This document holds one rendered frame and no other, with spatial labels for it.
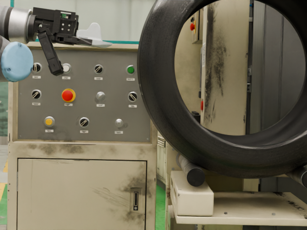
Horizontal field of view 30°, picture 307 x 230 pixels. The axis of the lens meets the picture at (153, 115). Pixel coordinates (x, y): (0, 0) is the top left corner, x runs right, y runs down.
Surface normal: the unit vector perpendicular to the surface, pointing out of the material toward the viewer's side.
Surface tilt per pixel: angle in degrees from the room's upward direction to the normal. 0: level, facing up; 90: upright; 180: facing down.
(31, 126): 90
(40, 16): 90
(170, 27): 87
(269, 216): 0
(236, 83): 90
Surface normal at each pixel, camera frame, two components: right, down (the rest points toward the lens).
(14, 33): -0.07, 0.58
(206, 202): 0.02, 0.05
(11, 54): 0.78, 0.04
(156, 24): -0.68, -0.23
